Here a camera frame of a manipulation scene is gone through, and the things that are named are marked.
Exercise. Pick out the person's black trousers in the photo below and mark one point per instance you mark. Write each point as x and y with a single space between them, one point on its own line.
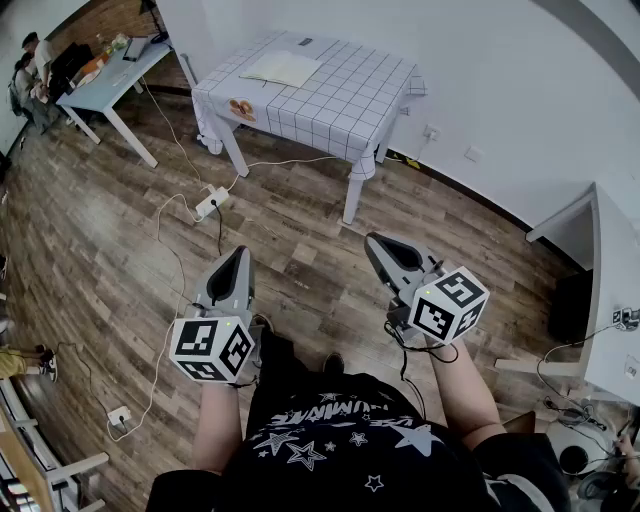
280 360

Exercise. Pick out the grey tagged device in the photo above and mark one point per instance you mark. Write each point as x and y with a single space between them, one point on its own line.
627 319

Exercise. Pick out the person's black left shoe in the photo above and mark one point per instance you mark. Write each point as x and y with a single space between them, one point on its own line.
261 324

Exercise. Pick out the white wall plate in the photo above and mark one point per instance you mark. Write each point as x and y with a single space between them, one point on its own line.
473 153

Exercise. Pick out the teal-covered notebook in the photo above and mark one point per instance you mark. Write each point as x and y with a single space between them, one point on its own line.
282 69

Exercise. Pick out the black box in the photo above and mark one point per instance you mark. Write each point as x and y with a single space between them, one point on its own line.
570 310

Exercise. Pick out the person's right forearm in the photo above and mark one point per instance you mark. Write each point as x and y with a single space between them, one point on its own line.
465 395

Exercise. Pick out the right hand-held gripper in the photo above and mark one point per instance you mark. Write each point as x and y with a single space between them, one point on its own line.
445 310

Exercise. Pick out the white black-grid tablecloth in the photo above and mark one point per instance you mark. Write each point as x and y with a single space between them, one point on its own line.
325 100

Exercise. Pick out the person's left forearm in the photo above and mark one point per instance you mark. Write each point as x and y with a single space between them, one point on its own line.
220 430

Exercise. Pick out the white cabinet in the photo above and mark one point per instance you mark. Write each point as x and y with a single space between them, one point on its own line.
615 260

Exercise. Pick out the white wall socket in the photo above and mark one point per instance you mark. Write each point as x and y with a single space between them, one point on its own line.
432 132

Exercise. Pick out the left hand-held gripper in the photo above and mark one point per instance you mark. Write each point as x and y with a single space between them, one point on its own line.
200 345

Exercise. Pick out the black star-print T-shirt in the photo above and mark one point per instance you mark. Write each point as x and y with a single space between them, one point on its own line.
350 450

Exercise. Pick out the white round device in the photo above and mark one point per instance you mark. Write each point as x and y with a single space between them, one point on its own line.
585 440

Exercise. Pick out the black desk lamp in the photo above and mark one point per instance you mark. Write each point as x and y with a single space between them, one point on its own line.
160 37

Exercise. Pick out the white frame rack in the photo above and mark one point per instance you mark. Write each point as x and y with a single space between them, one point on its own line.
30 450

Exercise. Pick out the person's black shoe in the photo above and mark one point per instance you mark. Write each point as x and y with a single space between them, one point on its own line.
334 362
261 324

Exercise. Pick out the black bag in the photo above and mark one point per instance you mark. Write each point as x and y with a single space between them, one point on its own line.
72 62

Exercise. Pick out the light blue desk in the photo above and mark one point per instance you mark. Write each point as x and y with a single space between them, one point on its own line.
125 75

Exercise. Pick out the orange packet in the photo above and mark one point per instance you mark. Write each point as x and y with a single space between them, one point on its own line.
92 65

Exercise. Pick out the brown cardboard piece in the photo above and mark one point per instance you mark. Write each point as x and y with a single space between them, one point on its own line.
522 424

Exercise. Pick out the green plastic bag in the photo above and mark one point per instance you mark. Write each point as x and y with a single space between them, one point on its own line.
120 42

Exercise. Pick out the white power strip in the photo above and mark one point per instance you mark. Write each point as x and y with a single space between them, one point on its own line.
212 201

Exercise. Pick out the person's black right shoe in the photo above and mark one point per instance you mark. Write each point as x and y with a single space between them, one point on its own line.
334 362

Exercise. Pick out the white table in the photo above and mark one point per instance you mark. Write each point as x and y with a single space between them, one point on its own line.
354 195

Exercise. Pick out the yellow black floor tape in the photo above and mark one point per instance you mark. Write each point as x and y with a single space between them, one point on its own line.
411 162

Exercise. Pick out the small white floor socket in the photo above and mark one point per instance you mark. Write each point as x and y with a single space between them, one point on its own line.
119 416

